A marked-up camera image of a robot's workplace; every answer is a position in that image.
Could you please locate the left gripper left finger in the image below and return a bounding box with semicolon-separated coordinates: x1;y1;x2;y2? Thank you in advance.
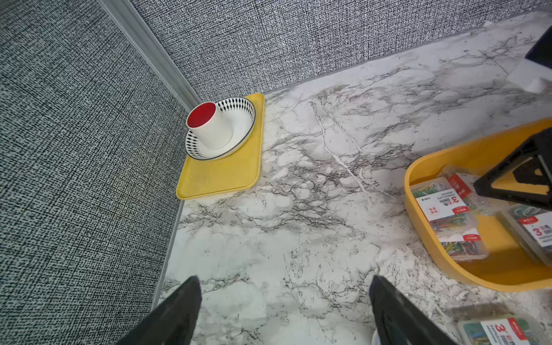
117;276;202;344

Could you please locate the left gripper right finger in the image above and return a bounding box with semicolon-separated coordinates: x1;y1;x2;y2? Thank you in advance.
369;275;455;345

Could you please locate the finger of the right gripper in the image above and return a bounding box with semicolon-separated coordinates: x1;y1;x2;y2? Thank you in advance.
474;128;551;211

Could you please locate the paper clip box front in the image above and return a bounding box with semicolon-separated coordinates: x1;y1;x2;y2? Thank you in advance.
495;204;551;267

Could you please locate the clear paper clip box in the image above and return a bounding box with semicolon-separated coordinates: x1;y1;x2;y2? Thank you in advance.
456;314;551;345

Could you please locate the yellow plastic storage box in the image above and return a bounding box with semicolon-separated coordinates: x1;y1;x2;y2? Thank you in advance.
403;118;552;293

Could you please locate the paper clip box underneath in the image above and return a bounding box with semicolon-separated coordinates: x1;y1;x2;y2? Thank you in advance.
438;228;490;262

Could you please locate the yellow flat tray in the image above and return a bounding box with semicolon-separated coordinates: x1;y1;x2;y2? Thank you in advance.
176;93;265;200

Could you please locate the white cup red inside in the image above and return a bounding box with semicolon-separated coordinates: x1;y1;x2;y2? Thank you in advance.
186;102;233;150

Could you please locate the white patterned bowl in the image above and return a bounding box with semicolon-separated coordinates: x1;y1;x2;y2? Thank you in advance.
185;97;257;161

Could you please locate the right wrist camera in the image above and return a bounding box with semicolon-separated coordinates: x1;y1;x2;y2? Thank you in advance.
507;27;551;93

